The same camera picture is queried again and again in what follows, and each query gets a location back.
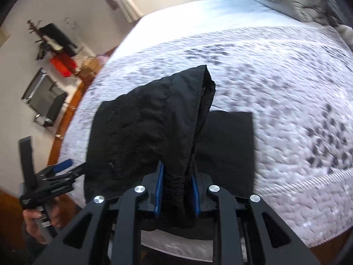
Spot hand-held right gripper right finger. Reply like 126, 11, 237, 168
190, 163, 326, 265

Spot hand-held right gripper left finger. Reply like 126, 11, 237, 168
33, 161, 166, 265

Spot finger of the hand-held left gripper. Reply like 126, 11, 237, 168
53, 159, 74, 174
62, 162, 87, 179

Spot black pants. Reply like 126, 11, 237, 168
83, 64, 255, 229

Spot person's left hand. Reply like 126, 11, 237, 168
23, 203, 64, 245

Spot black chrome chair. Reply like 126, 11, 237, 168
21, 68, 68, 128

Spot red bag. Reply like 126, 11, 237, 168
50, 55, 77, 78

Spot cardboard box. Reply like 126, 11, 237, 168
79, 57, 102, 78

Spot grey patterned quilted mattress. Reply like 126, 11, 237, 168
59, 25, 353, 257

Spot black hanging garment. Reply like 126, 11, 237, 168
39, 23, 78, 57

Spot wooden coat rack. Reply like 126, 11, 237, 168
27, 19, 80, 61

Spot white curtain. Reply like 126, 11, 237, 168
110, 0, 142, 23

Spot white bed sheet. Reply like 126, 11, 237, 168
109, 0, 331, 61

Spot cream fleece blanket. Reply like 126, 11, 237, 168
338, 25, 353, 48

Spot grey folded quilt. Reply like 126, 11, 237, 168
269, 0, 338, 25

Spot dark grey blanket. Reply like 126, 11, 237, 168
325, 4, 349, 29

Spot white wire rack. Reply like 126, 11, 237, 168
65, 17, 89, 74

